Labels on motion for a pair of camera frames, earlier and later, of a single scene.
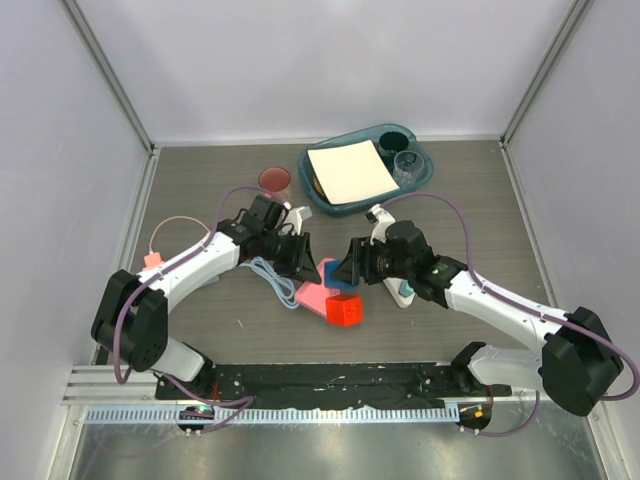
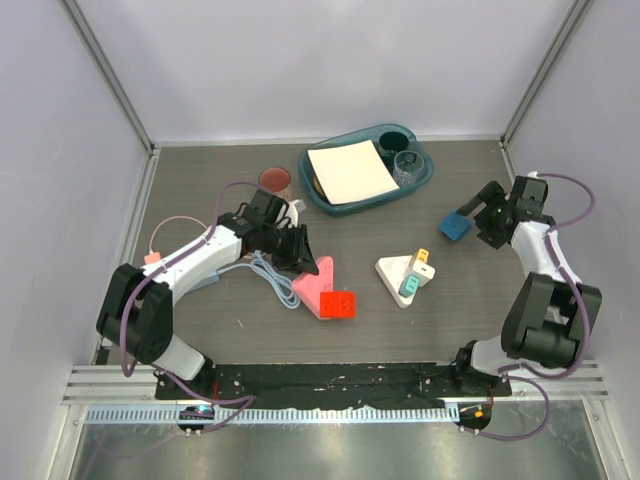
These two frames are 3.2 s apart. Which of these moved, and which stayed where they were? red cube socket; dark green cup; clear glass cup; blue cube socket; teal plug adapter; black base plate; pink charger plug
Moved: red cube socket; blue cube socket
Stayed: dark green cup; pink charger plug; clear glass cup; black base plate; teal plug adapter
